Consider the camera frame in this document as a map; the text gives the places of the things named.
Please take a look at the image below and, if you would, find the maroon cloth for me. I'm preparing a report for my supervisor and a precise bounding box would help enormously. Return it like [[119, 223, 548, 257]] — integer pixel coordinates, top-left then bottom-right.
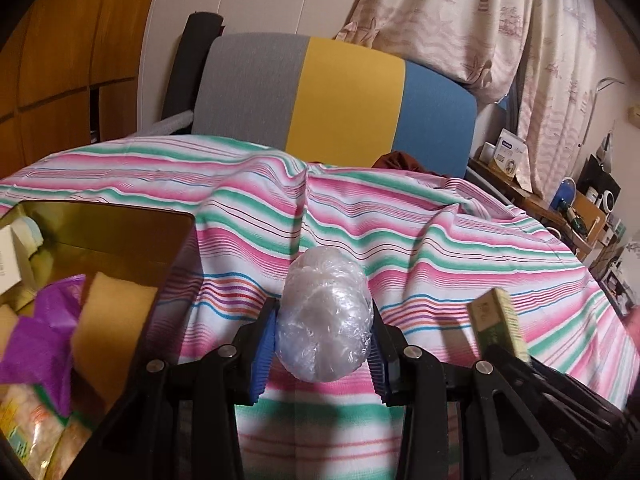
[[372, 151, 442, 177]]

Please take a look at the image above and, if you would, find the grey yellow blue chair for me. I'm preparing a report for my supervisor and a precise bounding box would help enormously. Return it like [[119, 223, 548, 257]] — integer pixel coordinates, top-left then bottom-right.
[[190, 32, 477, 179]]

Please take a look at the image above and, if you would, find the pink green striped cloth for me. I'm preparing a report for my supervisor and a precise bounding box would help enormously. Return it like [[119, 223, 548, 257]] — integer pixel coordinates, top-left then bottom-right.
[[0, 135, 640, 480]]

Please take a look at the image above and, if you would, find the white blue box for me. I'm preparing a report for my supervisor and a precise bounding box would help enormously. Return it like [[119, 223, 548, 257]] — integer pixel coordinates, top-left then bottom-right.
[[492, 130, 531, 181]]

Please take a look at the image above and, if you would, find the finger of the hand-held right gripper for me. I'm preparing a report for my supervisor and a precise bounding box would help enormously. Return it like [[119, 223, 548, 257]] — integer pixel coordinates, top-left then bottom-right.
[[482, 342, 627, 432]]

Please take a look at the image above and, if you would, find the wooden wardrobe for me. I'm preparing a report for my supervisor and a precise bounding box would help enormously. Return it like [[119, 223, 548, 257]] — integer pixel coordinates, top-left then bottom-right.
[[0, 0, 167, 173]]

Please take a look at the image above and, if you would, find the small wooden box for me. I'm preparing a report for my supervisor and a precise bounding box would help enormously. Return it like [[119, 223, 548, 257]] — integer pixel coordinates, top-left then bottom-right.
[[570, 192, 608, 247]]

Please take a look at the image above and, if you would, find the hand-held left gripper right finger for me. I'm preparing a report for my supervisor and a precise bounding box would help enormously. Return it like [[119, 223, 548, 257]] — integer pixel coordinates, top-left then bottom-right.
[[367, 300, 571, 480]]

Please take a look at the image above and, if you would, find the gold tin box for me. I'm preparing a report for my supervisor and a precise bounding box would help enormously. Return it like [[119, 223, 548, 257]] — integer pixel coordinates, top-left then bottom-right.
[[0, 200, 196, 480]]

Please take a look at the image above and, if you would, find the wooden shelf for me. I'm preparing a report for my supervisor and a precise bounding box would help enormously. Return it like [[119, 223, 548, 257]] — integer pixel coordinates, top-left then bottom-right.
[[467, 157, 621, 263]]

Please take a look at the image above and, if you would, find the plastic pink ball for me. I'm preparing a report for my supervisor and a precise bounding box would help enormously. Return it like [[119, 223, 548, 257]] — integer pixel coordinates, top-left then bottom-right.
[[276, 247, 375, 381]]

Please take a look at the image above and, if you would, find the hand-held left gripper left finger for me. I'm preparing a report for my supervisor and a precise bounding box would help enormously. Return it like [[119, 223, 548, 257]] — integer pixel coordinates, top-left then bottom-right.
[[70, 297, 278, 480]]

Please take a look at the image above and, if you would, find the purple wrapper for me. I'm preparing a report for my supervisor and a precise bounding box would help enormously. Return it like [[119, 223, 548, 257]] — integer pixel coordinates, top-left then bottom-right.
[[0, 274, 88, 418]]

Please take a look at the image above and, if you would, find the green gold box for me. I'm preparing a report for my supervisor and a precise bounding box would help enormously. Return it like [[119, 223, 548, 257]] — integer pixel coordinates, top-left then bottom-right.
[[467, 287, 531, 361]]

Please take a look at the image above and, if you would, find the white foam tube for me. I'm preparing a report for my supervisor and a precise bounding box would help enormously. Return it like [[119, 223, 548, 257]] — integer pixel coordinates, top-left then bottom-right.
[[134, 111, 194, 137]]

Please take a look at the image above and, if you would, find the packaged sponge pack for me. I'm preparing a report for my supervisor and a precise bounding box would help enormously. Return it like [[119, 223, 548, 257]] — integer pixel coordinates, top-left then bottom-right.
[[42, 410, 101, 480], [0, 382, 66, 477]]

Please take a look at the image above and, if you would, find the pink patterned curtain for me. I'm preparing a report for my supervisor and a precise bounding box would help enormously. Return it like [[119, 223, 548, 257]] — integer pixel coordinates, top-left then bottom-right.
[[334, 0, 640, 203]]

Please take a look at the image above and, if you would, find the black box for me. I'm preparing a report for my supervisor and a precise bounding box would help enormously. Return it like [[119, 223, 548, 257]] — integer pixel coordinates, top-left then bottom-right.
[[580, 154, 621, 196]]

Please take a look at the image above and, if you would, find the black foam roll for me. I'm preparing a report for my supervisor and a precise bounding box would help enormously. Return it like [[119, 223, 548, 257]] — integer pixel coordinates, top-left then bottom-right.
[[162, 12, 224, 122]]

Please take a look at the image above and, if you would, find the blue round object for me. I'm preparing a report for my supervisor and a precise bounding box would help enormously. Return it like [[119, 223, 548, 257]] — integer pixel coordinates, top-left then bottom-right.
[[552, 180, 577, 212]]

